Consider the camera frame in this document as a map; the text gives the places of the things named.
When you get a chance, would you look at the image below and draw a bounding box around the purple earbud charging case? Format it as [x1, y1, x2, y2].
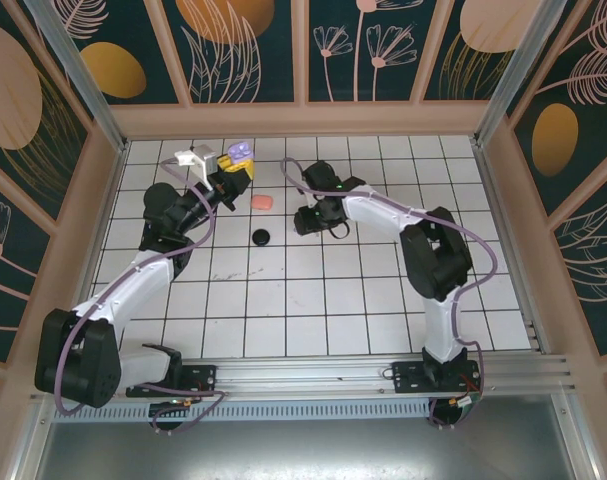
[227, 140, 256, 163]

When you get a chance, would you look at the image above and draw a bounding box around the grey metal sheet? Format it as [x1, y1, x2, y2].
[32, 394, 584, 480]

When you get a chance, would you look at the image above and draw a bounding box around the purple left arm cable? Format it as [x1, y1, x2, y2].
[54, 157, 217, 416]

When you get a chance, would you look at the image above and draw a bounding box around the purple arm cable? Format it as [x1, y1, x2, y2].
[280, 157, 500, 396]
[54, 157, 217, 416]

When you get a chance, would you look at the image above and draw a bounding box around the aluminium side rail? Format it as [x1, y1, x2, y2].
[57, 142, 130, 361]
[473, 142, 550, 354]

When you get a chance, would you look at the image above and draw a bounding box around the aluminium corner post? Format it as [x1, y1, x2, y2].
[25, 0, 130, 154]
[472, 0, 582, 146]

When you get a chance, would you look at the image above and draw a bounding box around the aluminium mounting rail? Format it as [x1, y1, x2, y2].
[30, 355, 579, 402]

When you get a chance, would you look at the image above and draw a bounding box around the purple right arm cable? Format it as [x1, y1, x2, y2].
[280, 157, 500, 396]

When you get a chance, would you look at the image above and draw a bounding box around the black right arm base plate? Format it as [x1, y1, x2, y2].
[391, 360, 484, 394]

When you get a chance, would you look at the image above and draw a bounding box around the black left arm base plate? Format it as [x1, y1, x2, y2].
[126, 364, 218, 399]

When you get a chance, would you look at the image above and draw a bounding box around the slotted grey cable duct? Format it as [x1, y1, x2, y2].
[50, 402, 434, 425]

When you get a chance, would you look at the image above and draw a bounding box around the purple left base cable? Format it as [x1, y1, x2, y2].
[130, 372, 228, 437]

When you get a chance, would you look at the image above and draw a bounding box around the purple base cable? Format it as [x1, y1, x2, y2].
[130, 372, 228, 437]
[429, 397, 487, 431]

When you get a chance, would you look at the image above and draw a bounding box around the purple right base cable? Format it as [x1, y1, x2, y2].
[429, 397, 487, 431]

